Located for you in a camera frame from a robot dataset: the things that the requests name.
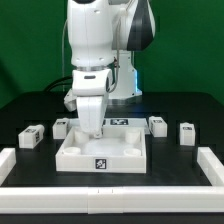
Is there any white U-shaped obstacle fence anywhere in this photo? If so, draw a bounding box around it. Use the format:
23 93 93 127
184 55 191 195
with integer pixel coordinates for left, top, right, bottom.
0 147 224 214

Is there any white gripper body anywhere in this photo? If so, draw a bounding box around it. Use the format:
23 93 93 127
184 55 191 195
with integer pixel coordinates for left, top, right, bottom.
76 95 108 134

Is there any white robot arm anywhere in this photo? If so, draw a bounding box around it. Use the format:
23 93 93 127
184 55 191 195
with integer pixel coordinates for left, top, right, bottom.
67 0 155 135

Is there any white square tabletop part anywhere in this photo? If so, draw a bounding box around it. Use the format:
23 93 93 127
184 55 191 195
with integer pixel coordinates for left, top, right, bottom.
55 126 146 173

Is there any black cable bundle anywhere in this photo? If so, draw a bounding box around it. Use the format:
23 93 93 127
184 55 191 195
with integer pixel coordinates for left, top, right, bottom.
43 75 74 93

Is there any white cable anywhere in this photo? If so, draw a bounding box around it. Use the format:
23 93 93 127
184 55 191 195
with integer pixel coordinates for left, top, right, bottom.
61 19 69 93

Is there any white sheet with fiducial tags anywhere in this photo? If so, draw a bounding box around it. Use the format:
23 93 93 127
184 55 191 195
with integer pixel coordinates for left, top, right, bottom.
69 118 147 130

